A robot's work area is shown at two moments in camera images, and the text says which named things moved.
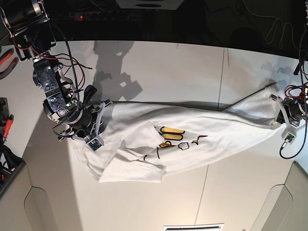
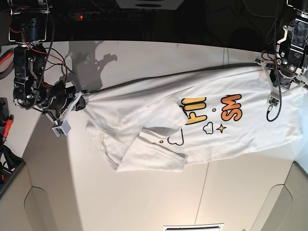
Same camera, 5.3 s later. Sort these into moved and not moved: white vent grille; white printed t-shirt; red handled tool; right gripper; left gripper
Moved: left gripper; right gripper; white printed t-shirt
Not moved: white vent grille; red handled tool
